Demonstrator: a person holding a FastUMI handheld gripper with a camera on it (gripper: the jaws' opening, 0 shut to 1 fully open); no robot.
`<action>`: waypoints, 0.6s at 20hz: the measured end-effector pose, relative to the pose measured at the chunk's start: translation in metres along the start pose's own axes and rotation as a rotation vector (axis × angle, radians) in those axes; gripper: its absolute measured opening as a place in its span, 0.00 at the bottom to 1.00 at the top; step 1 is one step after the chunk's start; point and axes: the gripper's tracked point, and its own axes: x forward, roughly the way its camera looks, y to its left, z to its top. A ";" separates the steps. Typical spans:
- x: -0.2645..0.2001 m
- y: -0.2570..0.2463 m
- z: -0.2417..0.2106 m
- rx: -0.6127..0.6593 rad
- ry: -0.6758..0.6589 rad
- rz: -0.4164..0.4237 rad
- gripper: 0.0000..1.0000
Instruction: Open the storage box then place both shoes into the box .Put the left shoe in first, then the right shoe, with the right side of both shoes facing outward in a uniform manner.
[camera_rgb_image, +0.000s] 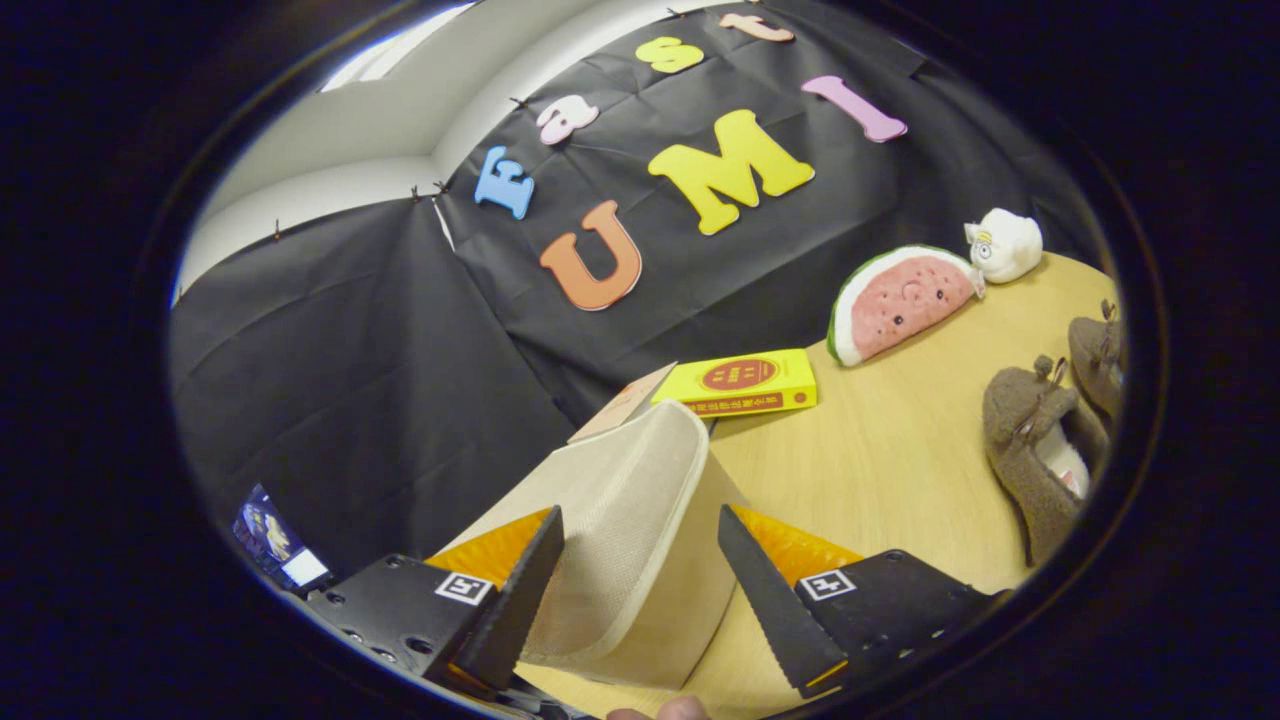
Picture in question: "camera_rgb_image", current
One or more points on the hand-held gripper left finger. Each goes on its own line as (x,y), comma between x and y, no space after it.
(520,610)

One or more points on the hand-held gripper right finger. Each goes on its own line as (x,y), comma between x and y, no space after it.
(775,615)

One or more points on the beige fabric storage box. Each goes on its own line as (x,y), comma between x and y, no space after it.
(640,560)

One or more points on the brown fuzzy shoe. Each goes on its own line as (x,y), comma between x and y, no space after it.
(1098,350)
(1030,460)

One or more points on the beige book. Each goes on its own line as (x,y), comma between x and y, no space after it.
(625,405)

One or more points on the yellow book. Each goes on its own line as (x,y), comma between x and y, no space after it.
(745,382)

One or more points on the small lit screen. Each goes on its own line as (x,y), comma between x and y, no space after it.
(270,535)

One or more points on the watermelon slice plush toy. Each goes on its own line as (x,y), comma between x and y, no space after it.
(905,300)

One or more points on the white plush toy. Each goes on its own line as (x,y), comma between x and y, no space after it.
(1005,245)

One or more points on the large ceiling light panel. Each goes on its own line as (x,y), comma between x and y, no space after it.
(395,55)

